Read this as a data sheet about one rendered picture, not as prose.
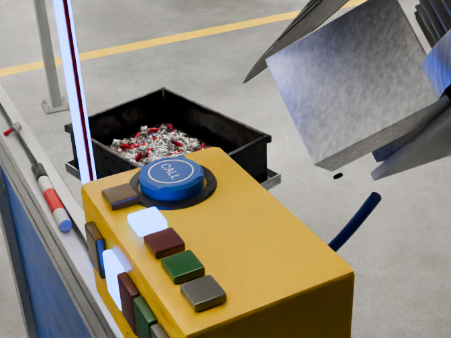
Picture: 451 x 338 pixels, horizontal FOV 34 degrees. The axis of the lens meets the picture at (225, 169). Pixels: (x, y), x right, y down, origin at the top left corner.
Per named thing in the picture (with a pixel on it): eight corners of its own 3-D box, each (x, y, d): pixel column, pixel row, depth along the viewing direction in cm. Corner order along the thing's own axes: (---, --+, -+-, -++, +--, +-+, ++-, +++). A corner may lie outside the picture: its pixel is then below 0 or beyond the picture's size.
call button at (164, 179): (215, 198, 45) (214, 174, 45) (156, 217, 44) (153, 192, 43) (188, 170, 48) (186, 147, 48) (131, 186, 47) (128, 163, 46)
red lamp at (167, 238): (186, 251, 40) (185, 242, 40) (156, 261, 39) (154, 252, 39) (172, 234, 41) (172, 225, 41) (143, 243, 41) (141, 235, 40)
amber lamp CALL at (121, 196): (139, 203, 44) (139, 194, 44) (111, 212, 44) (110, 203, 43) (129, 189, 46) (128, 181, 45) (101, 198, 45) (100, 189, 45)
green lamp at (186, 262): (206, 275, 38) (205, 265, 38) (174, 286, 37) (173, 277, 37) (191, 257, 40) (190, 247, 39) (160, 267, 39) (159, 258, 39)
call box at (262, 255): (349, 408, 43) (359, 265, 38) (195, 481, 40) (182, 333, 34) (223, 263, 56) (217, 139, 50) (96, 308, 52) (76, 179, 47)
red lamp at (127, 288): (145, 334, 41) (140, 292, 39) (135, 337, 41) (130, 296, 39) (131, 310, 43) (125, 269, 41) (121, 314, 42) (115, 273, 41)
